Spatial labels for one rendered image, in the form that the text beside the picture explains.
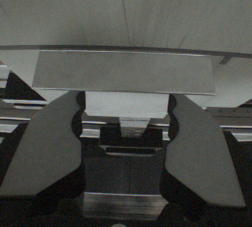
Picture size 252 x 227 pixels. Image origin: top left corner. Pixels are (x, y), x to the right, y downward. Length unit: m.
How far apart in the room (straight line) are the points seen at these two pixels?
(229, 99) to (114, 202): 0.13
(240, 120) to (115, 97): 0.38
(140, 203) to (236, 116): 0.36
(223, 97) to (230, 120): 0.31
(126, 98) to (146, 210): 0.10
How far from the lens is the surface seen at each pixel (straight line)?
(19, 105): 0.23
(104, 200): 0.19
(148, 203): 0.19
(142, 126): 0.25
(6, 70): 0.22
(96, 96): 0.15
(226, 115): 0.48
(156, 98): 0.15
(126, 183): 0.69
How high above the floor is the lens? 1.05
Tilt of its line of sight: 18 degrees down
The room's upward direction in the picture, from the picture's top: 178 degrees counter-clockwise
